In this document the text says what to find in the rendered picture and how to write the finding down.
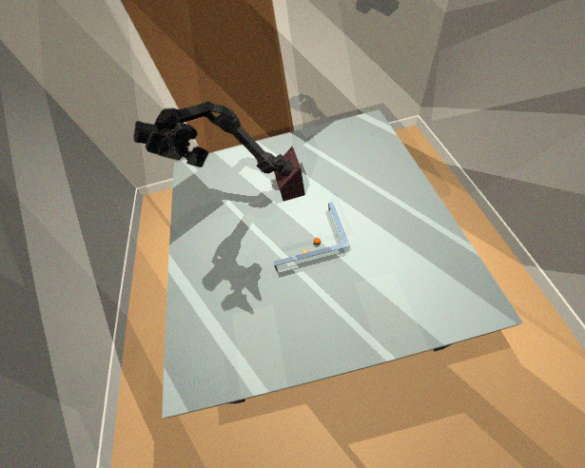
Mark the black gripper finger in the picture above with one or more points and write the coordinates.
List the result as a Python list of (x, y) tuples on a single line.
[(194, 156), (168, 150)]

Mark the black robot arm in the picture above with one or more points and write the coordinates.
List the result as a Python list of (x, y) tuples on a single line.
[(173, 118)]

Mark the blue-grey l-shaped wall top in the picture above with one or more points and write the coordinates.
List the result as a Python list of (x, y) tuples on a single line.
[(323, 250)]

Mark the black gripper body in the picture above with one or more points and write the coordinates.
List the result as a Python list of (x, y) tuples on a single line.
[(155, 140)]

